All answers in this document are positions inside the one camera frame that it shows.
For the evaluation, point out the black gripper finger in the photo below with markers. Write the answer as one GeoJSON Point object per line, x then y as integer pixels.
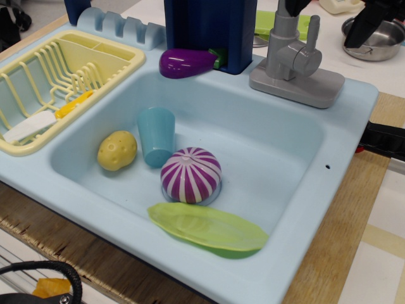
{"type": "Point", "coordinates": [294, 7]}
{"type": "Point", "coordinates": [370, 18]}

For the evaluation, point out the grey toy faucet with lever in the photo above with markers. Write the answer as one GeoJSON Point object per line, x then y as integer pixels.
{"type": "Point", "coordinates": [291, 69]}

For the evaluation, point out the green plastic tray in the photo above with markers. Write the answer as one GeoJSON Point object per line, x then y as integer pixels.
{"type": "Point", "coordinates": [265, 21]}

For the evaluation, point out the stainless steel pot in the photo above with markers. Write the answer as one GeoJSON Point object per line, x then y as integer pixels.
{"type": "Point", "coordinates": [382, 45]}

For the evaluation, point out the dark blue toy column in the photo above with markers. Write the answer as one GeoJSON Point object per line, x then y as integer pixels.
{"type": "Point", "coordinates": [204, 25]}

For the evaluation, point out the purple toy eggplant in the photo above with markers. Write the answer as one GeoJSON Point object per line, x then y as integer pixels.
{"type": "Point", "coordinates": [179, 63]}

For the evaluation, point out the black clamp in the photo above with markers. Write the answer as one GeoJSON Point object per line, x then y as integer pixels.
{"type": "Point", "coordinates": [384, 140]}

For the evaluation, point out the blue plastic cup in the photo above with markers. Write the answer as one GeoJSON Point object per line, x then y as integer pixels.
{"type": "Point", "coordinates": [157, 135]}

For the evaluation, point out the light blue toy sink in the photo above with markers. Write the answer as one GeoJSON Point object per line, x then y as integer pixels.
{"type": "Point", "coordinates": [282, 164]}

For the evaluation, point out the purple white striped toy onion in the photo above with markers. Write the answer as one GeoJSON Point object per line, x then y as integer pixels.
{"type": "Point", "coordinates": [191, 175]}

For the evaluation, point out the yellow toy potato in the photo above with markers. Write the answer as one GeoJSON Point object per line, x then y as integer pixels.
{"type": "Point", "coordinates": [117, 150]}

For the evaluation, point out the green toy lettuce leaf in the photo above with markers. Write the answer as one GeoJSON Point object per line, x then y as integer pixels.
{"type": "Point", "coordinates": [220, 232]}

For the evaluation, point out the yellow dish rack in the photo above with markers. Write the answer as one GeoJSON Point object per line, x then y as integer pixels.
{"type": "Point", "coordinates": [65, 75]}

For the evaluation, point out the wooden board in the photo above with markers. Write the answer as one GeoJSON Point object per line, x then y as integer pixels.
{"type": "Point", "coordinates": [357, 255]}

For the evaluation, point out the orange object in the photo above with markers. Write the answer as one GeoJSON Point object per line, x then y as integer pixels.
{"type": "Point", "coordinates": [49, 287]}

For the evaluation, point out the dark blue corner post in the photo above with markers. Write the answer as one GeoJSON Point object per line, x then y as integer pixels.
{"type": "Point", "coordinates": [74, 8]}

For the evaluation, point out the yellow handled white toy knife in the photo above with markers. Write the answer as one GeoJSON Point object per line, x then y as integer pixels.
{"type": "Point", "coordinates": [44, 119]}

